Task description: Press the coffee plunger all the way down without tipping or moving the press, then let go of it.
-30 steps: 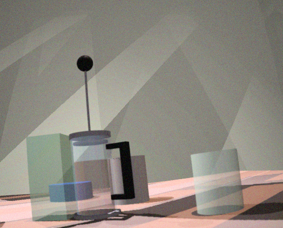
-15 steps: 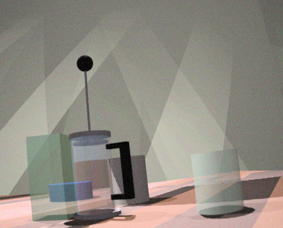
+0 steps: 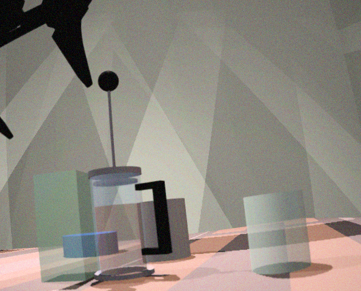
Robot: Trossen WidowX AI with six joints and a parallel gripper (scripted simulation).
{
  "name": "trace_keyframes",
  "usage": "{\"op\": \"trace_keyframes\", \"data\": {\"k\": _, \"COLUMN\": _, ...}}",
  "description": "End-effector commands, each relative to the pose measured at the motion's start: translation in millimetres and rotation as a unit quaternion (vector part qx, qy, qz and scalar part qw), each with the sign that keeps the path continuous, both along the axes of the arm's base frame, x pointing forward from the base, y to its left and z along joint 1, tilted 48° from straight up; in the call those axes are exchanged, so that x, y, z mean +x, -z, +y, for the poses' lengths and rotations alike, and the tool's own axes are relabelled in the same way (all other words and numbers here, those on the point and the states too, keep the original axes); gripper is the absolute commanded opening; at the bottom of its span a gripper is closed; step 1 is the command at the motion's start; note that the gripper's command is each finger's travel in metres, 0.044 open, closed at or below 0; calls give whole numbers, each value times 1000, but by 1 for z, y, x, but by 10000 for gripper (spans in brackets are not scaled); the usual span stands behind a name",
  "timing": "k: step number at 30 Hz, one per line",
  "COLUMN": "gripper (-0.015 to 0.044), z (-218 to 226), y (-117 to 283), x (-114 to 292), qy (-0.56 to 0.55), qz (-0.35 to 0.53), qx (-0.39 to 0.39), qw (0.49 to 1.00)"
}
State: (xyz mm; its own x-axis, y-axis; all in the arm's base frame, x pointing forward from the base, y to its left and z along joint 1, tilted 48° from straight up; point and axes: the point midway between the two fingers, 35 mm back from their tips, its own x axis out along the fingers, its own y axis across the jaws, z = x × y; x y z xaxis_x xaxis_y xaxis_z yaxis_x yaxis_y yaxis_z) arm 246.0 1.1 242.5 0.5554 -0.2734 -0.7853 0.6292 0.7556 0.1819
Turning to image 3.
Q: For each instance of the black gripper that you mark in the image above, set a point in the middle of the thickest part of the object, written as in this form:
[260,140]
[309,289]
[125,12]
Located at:
[64,16]

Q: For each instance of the glass french press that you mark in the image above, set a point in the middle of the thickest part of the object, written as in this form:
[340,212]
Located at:
[118,213]

